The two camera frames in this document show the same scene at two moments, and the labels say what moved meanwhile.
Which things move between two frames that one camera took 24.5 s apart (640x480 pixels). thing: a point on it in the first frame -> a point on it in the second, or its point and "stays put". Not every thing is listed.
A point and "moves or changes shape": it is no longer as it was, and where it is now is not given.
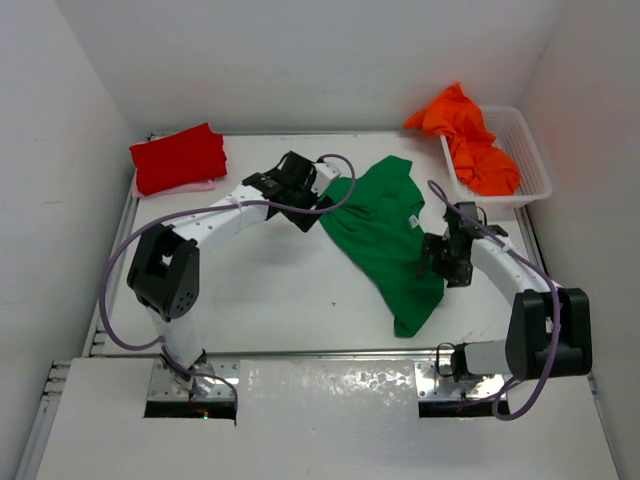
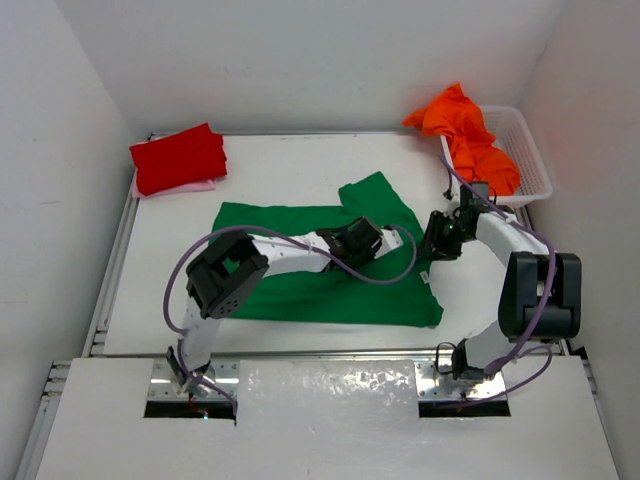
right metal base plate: x=435 y=380 stays put
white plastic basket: x=535 y=184 stays put
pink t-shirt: x=206 y=186 stays put
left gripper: x=312 y=197 -> x=369 y=253
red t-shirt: x=179 y=159 stays put
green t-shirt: x=379 y=229 moves or changes shape
